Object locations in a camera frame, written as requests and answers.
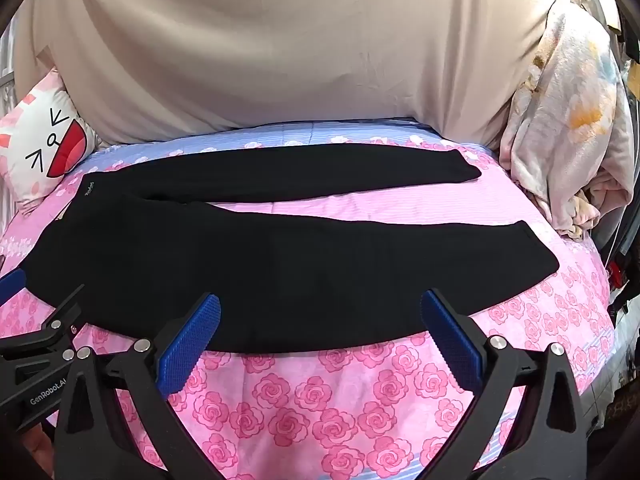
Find pink rose print bedsheet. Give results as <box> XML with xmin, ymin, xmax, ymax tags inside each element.
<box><xmin>0</xmin><ymin>117</ymin><xmax>613</xmax><ymax>480</ymax></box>

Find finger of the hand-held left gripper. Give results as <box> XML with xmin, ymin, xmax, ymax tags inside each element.
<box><xmin>0</xmin><ymin>285</ymin><xmax>85</xmax><ymax>361</ymax></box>
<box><xmin>0</xmin><ymin>268</ymin><xmax>27</xmax><ymax>307</ymax></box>

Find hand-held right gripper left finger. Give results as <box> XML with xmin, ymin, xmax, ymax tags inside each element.
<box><xmin>54</xmin><ymin>292</ymin><xmax>222</xmax><ymax>480</ymax></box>

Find black pants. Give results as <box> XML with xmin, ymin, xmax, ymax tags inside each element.
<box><xmin>27</xmin><ymin>143</ymin><xmax>560</xmax><ymax>353</ymax></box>

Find silver satin cloth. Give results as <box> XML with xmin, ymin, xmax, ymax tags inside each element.
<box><xmin>0</xmin><ymin>20</ymin><xmax>25</xmax><ymax>123</ymax></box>

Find cream floral blanket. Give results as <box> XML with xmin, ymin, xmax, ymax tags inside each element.
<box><xmin>497</xmin><ymin>0</ymin><xmax>633</xmax><ymax>239</ymax></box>

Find cartoon face pillow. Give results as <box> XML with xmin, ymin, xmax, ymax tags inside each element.
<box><xmin>0</xmin><ymin>67</ymin><xmax>101</xmax><ymax>203</ymax></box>

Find beige cloth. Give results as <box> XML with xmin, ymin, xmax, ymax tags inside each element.
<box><xmin>12</xmin><ymin>0</ymin><xmax>566</xmax><ymax>148</ymax></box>

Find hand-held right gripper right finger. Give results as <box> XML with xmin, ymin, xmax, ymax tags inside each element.
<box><xmin>421</xmin><ymin>289</ymin><xmax>588</xmax><ymax>480</ymax></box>

